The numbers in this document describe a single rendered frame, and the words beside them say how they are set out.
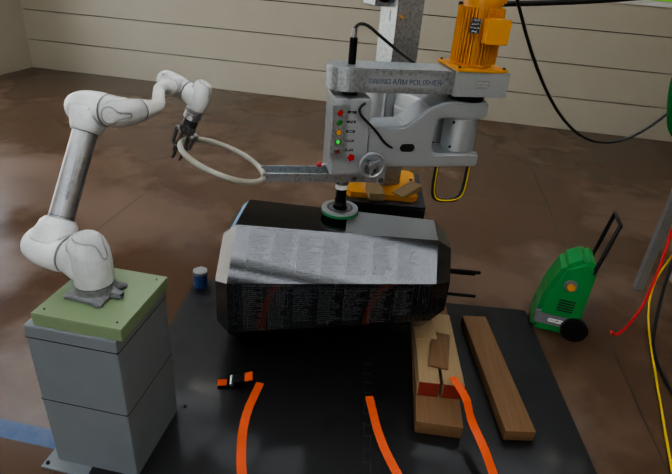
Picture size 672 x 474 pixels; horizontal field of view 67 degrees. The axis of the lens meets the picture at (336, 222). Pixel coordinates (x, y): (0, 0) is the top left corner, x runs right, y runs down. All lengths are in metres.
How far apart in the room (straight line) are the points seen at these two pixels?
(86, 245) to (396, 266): 1.53
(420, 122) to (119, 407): 1.97
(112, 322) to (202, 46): 7.56
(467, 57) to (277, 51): 6.32
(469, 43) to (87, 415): 2.50
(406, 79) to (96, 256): 1.66
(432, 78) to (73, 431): 2.37
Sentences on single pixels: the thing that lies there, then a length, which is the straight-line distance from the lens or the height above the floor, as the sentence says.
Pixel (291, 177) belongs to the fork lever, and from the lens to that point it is 2.79.
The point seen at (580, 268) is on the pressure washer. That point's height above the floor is 0.54.
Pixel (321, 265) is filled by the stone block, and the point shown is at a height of 0.68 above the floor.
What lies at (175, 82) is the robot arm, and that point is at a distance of 2.76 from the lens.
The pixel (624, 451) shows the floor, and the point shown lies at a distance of 3.27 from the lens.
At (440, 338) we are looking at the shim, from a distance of 3.17.
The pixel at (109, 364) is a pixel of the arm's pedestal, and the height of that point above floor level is 0.68.
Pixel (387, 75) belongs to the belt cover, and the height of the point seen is 1.66.
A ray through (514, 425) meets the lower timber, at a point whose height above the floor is 0.08.
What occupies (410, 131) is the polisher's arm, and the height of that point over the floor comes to 1.37.
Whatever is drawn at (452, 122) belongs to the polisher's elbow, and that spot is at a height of 1.41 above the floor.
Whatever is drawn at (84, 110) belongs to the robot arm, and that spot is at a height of 1.54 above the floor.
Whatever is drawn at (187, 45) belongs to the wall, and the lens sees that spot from 9.49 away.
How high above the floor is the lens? 2.17
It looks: 27 degrees down
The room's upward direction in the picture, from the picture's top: 5 degrees clockwise
